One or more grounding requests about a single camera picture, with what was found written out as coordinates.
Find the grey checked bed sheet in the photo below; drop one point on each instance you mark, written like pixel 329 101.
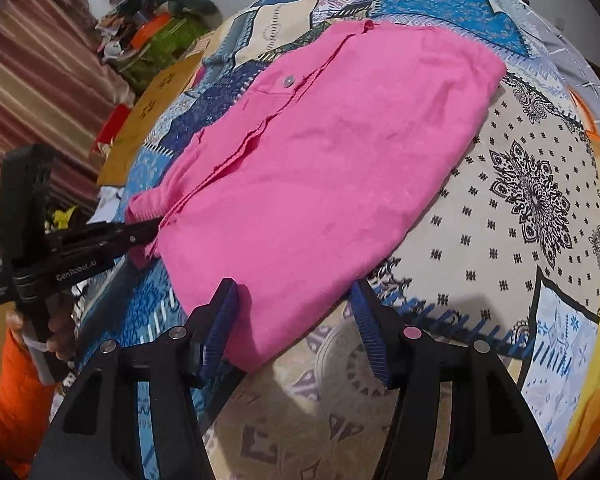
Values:
pixel 573 70

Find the red box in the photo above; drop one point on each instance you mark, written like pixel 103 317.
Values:
pixel 111 128

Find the striped red curtain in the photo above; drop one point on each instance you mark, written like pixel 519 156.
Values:
pixel 54 90

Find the orange sleeve forearm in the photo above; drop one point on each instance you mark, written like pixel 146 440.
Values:
pixel 24 409

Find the pink button-up shirt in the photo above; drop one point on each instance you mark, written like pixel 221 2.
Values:
pixel 316 173

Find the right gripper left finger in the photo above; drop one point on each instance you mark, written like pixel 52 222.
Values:
pixel 95 433

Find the person's left hand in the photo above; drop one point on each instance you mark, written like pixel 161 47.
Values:
pixel 62 341

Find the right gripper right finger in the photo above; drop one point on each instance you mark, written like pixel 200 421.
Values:
pixel 493 434

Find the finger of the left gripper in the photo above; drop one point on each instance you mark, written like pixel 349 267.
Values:
pixel 134 234

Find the orange box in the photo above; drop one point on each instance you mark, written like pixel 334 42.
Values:
pixel 148 30

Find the green patterned storage bag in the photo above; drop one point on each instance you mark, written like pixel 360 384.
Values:
pixel 163 50

